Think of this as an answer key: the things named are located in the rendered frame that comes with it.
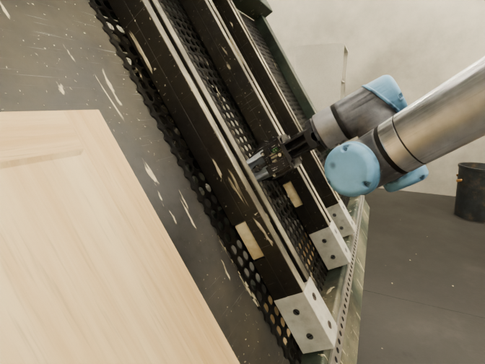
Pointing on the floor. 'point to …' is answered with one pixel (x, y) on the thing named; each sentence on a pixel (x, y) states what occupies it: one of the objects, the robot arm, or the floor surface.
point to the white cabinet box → (322, 72)
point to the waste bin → (470, 191)
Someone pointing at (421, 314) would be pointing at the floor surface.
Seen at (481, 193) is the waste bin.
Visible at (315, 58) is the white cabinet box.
